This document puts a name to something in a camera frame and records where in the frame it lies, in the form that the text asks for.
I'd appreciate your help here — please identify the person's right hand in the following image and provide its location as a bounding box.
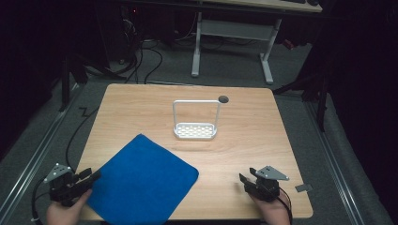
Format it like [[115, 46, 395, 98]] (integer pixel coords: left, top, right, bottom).
[[249, 190, 293, 225]]

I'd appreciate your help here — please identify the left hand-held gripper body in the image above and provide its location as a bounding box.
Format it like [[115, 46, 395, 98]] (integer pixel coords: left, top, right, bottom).
[[43, 162, 95, 208]]

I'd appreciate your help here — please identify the small red object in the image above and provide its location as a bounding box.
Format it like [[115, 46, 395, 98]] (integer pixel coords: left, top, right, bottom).
[[282, 38, 296, 51]]

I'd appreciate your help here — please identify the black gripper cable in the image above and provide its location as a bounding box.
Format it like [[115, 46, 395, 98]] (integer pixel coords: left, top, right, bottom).
[[30, 105, 101, 224], [276, 186, 295, 225]]

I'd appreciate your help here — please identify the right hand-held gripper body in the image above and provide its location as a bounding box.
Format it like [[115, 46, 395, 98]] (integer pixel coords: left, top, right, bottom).
[[243, 165, 291, 203]]

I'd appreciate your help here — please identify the white drying rack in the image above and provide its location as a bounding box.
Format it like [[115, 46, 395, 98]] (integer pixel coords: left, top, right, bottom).
[[172, 99, 222, 142]]

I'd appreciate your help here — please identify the white-legged desk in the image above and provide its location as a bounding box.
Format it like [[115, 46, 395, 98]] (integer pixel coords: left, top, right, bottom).
[[190, 0, 324, 86]]

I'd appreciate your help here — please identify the black metal stand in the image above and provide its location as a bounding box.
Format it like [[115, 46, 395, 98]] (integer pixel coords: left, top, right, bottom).
[[271, 69, 331, 133], [57, 54, 90, 113]]

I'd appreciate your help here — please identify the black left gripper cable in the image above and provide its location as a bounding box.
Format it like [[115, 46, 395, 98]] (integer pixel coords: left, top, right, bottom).
[[30, 105, 101, 224]]

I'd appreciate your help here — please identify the person's left hand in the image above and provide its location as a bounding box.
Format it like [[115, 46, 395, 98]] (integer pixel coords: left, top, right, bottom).
[[46, 188, 94, 225]]

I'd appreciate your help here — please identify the grey tape strip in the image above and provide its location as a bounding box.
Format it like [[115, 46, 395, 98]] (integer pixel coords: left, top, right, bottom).
[[294, 183, 314, 193]]

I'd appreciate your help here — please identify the black floor cable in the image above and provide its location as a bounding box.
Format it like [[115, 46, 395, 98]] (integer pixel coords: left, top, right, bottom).
[[123, 38, 164, 85]]

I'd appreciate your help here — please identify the blue cloth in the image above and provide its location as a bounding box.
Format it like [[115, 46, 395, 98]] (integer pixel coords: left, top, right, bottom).
[[86, 133, 200, 225]]

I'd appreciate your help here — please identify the black computer tower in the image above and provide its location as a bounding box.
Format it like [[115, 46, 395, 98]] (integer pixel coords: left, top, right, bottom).
[[101, 4, 144, 65]]

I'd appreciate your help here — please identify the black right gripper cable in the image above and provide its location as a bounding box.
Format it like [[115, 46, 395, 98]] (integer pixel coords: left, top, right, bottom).
[[276, 186, 295, 225]]

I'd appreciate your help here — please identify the aluminium floor rail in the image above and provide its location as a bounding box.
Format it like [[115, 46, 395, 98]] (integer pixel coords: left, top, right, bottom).
[[303, 100, 368, 225], [0, 82, 83, 221]]

